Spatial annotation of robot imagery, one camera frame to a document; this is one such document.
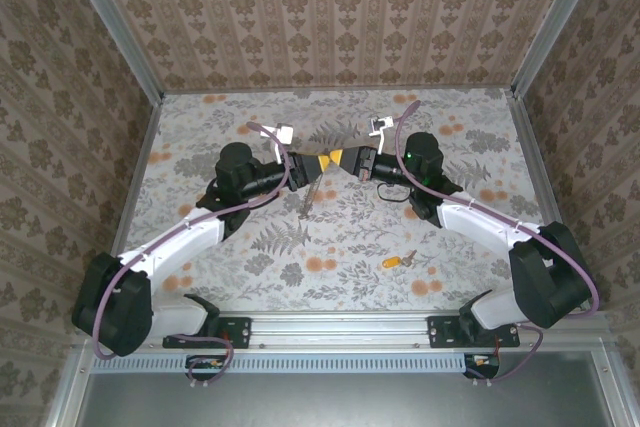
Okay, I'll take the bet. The aluminium side rail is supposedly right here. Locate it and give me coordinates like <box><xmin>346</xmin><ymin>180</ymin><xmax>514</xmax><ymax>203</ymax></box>
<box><xmin>503</xmin><ymin>89</ymin><xmax>614</xmax><ymax>328</ymax></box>
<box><xmin>107</xmin><ymin>91</ymin><xmax>166</xmax><ymax>268</ymax></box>

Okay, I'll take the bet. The grey metal sheet panel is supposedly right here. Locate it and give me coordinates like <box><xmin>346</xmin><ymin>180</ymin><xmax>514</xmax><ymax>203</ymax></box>
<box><xmin>74</xmin><ymin>351</ymin><xmax>621</xmax><ymax>427</ymax></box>

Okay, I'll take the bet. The aluminium frame post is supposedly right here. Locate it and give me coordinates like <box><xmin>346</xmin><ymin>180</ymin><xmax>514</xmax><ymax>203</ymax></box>
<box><xmin>508</xmin><ymin>0</ymin><xmax>610</xmax><ymax>101</ymax></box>
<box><xmin>57</xmin><ymin>0</ymin><xmax>166</xmax><ymax>104</ymax></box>

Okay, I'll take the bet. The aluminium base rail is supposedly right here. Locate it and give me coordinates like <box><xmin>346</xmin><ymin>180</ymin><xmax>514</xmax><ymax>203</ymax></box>
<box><xmin>72</xmin><ymin>310</ymin><xmax>614</xmax><ymax>351</ymax></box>

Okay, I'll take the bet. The grey coil wristband keyring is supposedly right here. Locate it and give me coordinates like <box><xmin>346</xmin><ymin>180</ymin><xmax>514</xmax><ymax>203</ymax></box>
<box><xmin>298</xmin><ymin>166</ymin><xmax>332</xmax><ymax>222</ymax></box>

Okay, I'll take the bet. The key with amber cap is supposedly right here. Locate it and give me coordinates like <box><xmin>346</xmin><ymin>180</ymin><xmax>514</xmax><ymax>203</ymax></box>
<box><xmin>381</xmin><ymin>249</ymin><xmax>418</xmax><ymax>271</ymax></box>

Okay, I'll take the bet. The black controller board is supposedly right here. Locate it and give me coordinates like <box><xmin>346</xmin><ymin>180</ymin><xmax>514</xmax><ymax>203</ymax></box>
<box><xmin>462</xmin><ymin>352</ymin><xmax>502</xmax><ymax>380</ymax></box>
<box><xmin>184</xmin><ymin>354</ymin><xmax>227</xmax><ymax>382</ymax></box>

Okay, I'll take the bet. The grey slotted cable duct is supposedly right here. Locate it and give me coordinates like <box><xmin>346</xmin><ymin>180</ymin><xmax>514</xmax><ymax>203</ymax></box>
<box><xmin>91</xmin><ymin>352</ymin><xmax>469</xmax><ymax>374</ymax></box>

